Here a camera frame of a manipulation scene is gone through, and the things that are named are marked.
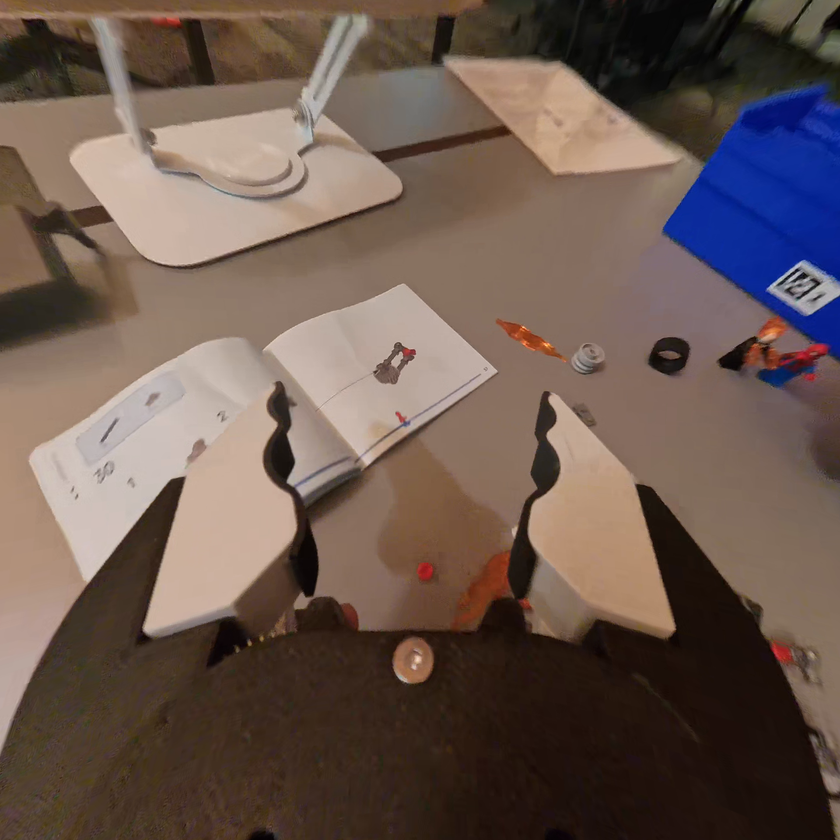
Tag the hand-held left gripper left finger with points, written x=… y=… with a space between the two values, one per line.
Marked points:
x=223 y=525

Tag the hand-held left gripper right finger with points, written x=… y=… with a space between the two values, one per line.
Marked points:
x=590 y=538

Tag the lego wheel fork assembly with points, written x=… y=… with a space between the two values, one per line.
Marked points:
x=784 y=653

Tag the white instruction booklet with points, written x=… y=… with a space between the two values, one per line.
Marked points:
x=394 y=341

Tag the large orange lego flame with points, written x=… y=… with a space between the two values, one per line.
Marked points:
x=489 y=590

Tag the dark grey lego plate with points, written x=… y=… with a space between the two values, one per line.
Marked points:
x=583 y=415

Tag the red round lego stud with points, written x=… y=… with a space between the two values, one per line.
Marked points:
x=427 y=571

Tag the grey lego wheel hub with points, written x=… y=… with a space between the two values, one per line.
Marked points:
x=588 y=358

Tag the black lego tyre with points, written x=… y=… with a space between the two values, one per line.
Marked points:
x=656 y=358

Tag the thin orange lego flame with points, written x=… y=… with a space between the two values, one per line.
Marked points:
x=531 y=340

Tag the flame head lego minifigure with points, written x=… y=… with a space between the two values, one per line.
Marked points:
x=751 y=348

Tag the red blue lego minifigure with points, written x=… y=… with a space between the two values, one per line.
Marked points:
x=791 y=366

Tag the person's left hand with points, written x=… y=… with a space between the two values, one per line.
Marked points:
x=350 y=613

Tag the blue plastic bin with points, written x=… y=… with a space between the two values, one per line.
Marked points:
x=754 y=216

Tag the white paper sheet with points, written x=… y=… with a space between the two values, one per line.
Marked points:
x=558 y=111

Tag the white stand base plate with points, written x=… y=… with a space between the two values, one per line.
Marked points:
x=197 y=216

